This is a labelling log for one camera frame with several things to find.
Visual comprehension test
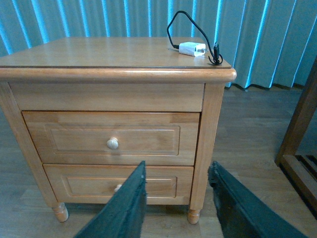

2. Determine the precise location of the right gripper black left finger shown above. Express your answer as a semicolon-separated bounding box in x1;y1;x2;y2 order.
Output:
75;161;147;238

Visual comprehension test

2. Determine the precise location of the wooden nightstand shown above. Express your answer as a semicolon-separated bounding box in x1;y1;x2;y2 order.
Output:
0;37;237;224

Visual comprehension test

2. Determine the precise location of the dark wooden furniture frame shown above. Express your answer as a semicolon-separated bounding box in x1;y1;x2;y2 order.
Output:
275;60;317;216

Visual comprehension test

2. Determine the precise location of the black usb cable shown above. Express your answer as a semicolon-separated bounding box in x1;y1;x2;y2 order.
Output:
166;10;223;66

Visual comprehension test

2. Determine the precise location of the white power adapter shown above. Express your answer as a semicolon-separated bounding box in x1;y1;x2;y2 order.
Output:
179;42;207;57

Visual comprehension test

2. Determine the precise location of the pale green pleated curtain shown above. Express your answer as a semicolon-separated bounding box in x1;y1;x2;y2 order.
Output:
0;0;317;88

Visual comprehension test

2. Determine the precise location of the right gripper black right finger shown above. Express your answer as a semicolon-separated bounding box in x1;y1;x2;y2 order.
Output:
208;161;306;238

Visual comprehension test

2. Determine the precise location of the wooden drawer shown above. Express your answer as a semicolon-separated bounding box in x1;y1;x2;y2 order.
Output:
44;164;193;205
23;111;200;166

